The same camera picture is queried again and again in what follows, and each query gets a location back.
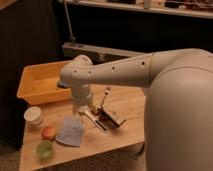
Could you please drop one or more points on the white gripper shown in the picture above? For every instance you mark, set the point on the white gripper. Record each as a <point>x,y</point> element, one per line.
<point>79,108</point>

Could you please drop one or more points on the blue grey towel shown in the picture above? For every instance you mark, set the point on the blue grey towel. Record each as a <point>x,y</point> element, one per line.
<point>71,132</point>

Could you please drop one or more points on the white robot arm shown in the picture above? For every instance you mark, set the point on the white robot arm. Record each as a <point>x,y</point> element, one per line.
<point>178,119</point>

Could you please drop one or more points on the blue object in tray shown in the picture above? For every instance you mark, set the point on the blue object in tray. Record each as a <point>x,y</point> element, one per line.
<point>60,84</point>

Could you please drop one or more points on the orange plastic tray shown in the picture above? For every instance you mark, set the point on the orange plastic tray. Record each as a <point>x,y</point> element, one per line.
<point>38,84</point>

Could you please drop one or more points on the wooden table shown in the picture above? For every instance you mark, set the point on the wooden table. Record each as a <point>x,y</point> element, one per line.
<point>127,102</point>

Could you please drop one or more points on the red apple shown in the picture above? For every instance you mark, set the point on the red apple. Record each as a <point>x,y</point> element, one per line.
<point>48,133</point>

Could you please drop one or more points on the white paper cup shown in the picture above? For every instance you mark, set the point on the white paper cup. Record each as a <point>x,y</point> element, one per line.
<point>33,115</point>

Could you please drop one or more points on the upper shelf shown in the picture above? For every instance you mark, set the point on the upper shelf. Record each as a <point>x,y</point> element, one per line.
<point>140,8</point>

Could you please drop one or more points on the white handled brush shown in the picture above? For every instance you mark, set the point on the white handled brush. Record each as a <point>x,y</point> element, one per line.
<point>95,121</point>

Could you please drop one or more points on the grey bench rail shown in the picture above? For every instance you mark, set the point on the grey bench rail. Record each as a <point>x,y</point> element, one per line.
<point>96,53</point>

